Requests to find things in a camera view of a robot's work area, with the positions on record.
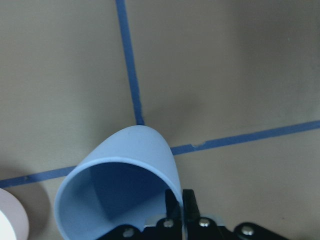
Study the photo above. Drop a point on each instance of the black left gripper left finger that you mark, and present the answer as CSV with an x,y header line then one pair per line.
x,y
173,210

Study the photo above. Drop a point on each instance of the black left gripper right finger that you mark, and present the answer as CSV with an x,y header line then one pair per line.
x,y
190,206

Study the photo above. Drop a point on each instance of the blue cup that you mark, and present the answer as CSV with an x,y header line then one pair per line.
x,y
121,182

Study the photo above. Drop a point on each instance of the pink bowl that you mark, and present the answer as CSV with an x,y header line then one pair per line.
x,y
14,222

